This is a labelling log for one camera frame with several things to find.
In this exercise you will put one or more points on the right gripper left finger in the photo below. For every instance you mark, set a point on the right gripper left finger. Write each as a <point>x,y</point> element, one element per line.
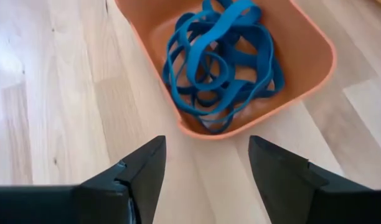
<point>137,174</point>

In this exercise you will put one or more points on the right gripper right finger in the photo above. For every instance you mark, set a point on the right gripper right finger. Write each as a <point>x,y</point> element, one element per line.
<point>280,180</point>

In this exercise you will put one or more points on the wide blue rubber band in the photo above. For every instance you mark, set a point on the wide blue rubber band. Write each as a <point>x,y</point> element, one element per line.
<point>206,34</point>

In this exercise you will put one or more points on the orange plastic basket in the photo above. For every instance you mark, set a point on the orange plastic basket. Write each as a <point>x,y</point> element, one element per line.
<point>302,46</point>

